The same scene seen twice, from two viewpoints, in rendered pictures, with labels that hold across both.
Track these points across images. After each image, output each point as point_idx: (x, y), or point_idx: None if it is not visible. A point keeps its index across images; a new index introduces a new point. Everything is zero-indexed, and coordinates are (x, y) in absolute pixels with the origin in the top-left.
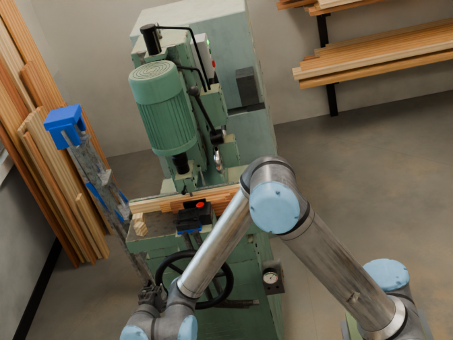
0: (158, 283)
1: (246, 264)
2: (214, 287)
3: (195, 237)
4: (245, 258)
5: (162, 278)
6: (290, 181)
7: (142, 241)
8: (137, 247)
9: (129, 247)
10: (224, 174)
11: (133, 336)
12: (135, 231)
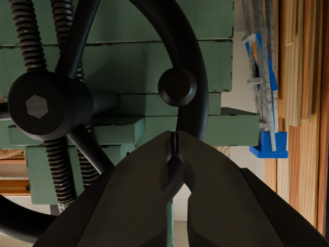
0: (193, 131)
1: (11, 34)
2: None
3: (65, 207)
4: (11, 55)
5: (210, 25)
6: None
7: (221, 141)
8: (237, 127)
9: (256, 130)
10: None
11: None
12: (228, 151)
